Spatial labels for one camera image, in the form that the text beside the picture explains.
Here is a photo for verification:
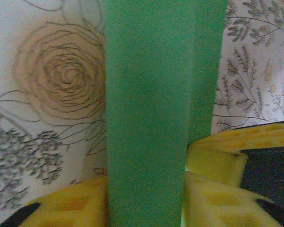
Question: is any green square paper sheet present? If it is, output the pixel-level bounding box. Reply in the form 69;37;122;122
105;0;229;227

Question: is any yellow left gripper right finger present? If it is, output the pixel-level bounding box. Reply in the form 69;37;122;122
181;170;284;227

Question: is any floral print tablecloth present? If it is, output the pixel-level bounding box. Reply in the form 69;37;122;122
0;0;284;227

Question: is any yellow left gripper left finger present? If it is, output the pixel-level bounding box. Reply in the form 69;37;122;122
0;176;109;227

